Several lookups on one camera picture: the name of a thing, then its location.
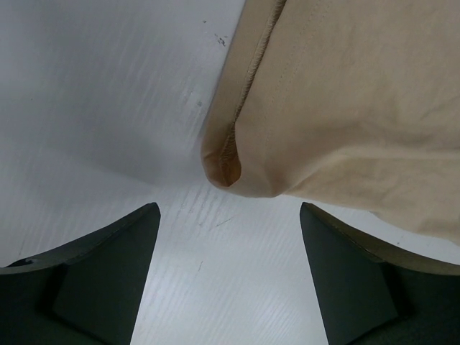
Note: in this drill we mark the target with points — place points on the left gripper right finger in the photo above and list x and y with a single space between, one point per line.
372 292

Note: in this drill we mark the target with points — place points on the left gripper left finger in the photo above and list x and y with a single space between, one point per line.
87 291

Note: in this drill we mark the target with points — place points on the beige t shirt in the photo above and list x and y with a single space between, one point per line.
350 103

